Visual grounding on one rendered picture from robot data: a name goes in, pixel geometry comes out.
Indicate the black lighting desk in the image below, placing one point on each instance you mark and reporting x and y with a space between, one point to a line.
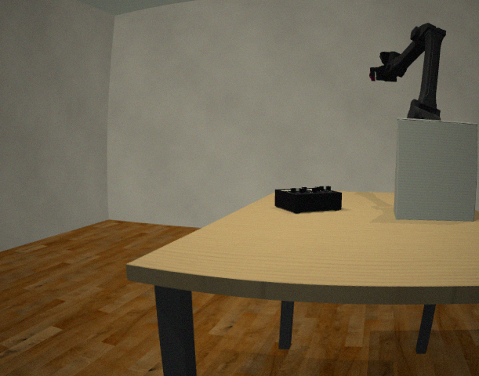
308 199

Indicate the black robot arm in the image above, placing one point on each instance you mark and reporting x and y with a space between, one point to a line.
425 107

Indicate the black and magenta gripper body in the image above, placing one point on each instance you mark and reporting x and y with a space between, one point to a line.
382 76

